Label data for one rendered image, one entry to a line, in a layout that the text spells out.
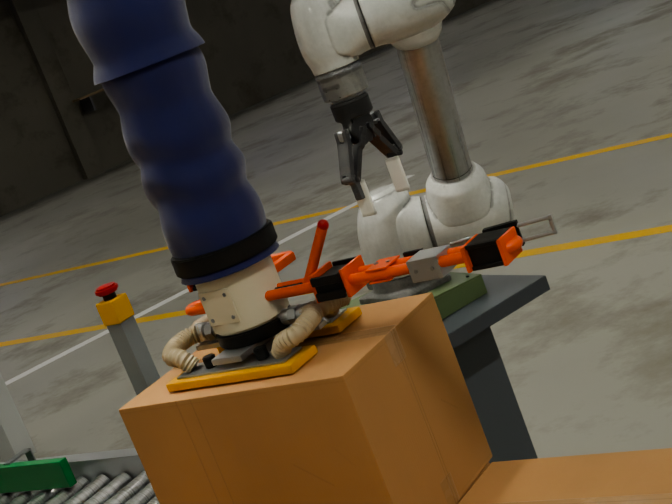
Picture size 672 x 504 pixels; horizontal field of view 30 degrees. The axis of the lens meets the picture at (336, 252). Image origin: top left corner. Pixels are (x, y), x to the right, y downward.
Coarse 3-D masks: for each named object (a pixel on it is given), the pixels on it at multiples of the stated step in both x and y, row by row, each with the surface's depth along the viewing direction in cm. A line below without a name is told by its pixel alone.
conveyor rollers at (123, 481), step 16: (80, 480) 363; (96, 480) 357; (112, 480) 351; (128, 480) 353; (144, 480) 346; (0, 496) 375; (16, 496) 376; (32, 496) 370; (48, 496) 363; (64, 496) 357; (80, 496) 350; (96, 496) 344; (112, 496) 339; (128, 496) 340; (144, 496) 333
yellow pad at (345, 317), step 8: (344, 312) 268; (352, 312) 266; (360, 312) 268; (328, 320) 264; (336, 320) 264; (344, 320) 263; (352, 320) 265; (328, 328) 262; (336, 328) 261; (344, 328) 262; (312, 336) 265
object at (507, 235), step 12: (504, 228) 230; (468, 240) 231; (480, 240) 228; (492, 240) 225; (504, 240) 225; (468, 252) 229; (480, 252) 228; (492, 252) 227; (504, 252) 224; (516, 252) 228; (468, 264) 229; (480, 264) 229; (492, 264) 227; (504, 264) 225
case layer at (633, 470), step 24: (576, 456) 260; (600, 456) 256; (624, 456) 252; (648, 456) 248; (480, 480) 266; (504, 480) 262; (528, 480) 258; (552, 480) 254; (576, 480) 250; (600, 480) 246; (624, 480) 243; (648, 480) 239
